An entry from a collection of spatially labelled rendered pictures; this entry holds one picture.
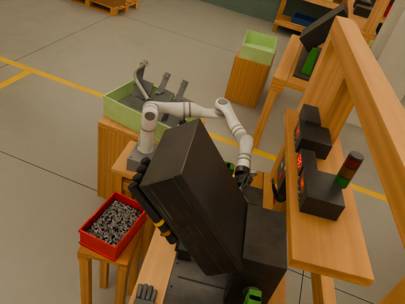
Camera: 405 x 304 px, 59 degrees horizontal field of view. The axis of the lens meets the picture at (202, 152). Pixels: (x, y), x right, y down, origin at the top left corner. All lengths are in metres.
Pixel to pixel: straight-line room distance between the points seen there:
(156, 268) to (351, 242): 0.90
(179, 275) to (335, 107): 1.02
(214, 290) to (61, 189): 1.97
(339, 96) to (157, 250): 1.09
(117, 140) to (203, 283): 1.39
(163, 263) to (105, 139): 1.31
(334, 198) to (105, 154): 2.01
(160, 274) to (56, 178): 1.92
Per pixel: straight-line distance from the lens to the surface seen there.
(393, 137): 1.02
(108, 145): 2.82
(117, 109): 2.68
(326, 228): 1.26
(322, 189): 1.27
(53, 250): 2.94
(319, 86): 2.01
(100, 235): 1.88
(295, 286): 3.06
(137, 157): 2.20
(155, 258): 1.79
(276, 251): 1.52
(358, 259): 1.24
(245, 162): 1.80
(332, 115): 1.59
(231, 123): 1.98
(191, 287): 1.73
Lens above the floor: 2.37
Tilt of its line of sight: 38 degrees down
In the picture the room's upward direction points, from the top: 14 degrees clockwise
